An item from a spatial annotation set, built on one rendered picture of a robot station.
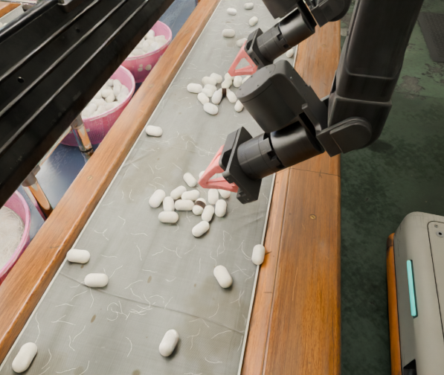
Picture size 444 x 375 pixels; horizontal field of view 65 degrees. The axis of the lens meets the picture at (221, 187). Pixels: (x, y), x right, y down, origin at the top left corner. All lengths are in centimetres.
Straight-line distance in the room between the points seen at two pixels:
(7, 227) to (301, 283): 50
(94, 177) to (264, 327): 39
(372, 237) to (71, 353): 130
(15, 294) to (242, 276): 32
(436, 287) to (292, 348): 79
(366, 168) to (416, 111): 64
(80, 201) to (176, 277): 22
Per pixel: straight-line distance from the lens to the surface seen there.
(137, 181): 68
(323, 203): 62
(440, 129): 232
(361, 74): 39
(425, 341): 114
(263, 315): 51
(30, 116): 30
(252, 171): 48
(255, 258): 54
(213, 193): 62
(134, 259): 58
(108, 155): 71
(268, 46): 77
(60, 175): 84
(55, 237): 61
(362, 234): 160
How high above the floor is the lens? 122
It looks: 48 degrees down
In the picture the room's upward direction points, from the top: straight up
